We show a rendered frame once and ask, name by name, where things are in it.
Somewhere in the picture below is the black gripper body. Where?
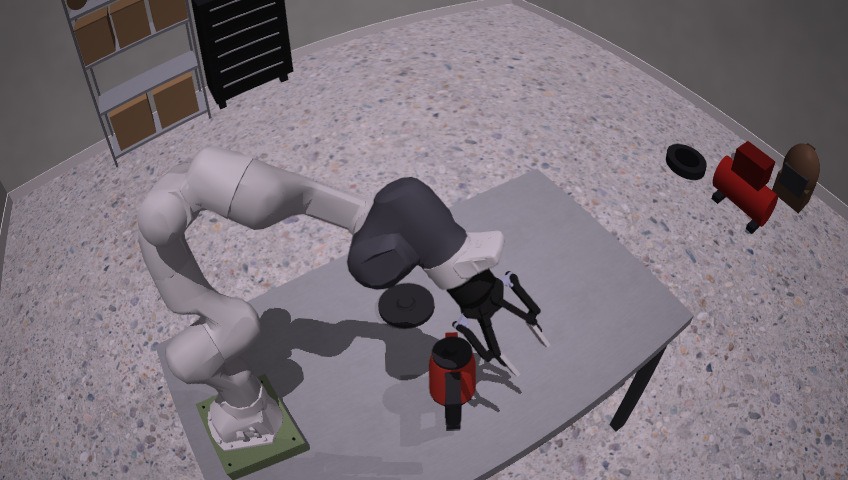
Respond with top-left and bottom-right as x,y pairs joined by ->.
446,269 -> 504,320

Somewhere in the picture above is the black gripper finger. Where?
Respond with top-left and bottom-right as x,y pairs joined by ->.
452,304 -> 520,376
490,271 -> 550,348

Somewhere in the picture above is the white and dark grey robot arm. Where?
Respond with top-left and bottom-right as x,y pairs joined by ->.
137,146 -> 505,452

